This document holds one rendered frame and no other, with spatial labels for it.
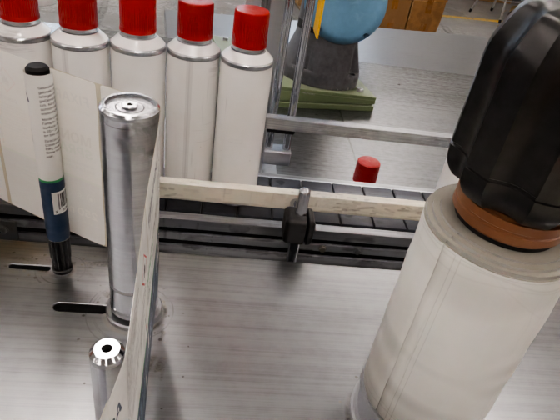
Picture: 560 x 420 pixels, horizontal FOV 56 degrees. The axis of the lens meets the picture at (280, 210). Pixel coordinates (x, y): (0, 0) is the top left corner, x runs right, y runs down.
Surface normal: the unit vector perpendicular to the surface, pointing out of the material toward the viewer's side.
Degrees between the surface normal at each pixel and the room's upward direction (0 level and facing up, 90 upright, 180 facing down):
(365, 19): 94
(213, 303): 0
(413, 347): 90
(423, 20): 90
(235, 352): 0
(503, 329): 87
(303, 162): 0
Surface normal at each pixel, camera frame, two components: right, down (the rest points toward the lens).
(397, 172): 0.14, -0.80
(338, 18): -0.06, 0.62
